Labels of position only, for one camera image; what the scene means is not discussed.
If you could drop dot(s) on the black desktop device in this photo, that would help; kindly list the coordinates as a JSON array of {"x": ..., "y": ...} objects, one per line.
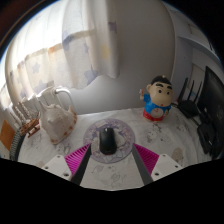
[{"x": 206, "y": 136}]

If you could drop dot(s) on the black computer monitor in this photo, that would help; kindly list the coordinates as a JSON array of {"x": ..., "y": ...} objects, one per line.
[{"x": 213, "y": 100}]

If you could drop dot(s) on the large white conch shell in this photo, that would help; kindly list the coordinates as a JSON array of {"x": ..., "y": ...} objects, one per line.
[{"x": 58, "y": 123}]

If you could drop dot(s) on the black router with antennas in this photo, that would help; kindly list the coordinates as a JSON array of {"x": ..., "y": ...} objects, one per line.
[{"x": 188, "y": 108}]

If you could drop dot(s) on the round purple printed mouse pad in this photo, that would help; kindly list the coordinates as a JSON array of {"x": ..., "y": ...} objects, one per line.
[{"x": 125, "y": 133}]

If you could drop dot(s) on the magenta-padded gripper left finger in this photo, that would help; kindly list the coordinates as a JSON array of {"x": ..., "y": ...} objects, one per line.
[{"x": 76, "y": 160}]

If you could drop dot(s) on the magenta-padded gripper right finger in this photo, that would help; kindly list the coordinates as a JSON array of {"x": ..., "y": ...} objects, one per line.
[{"x": 148, "y": 159}]

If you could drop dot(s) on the cartoon boy figurine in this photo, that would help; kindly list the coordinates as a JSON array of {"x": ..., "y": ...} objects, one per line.
[{"x": 157, "y": 103}]

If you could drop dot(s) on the white radiator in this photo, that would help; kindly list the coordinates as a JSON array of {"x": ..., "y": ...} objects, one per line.
[{"x": 46, "y": 95}]

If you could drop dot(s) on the black computer mouse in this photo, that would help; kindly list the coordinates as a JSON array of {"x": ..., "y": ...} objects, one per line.
[{"x": 108, "y": 141}]

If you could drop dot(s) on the brown wooden chair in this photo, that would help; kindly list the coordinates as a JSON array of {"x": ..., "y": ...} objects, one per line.
[{"x": 6, "y": 133}]

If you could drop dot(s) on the sheer white star-print curtain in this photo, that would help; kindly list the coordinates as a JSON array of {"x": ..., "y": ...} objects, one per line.
[{"x": 60, "y": 43}]

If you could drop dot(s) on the white printed tablecloth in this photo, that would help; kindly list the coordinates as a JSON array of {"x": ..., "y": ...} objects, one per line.
[{"x": 160, "y": 136}]

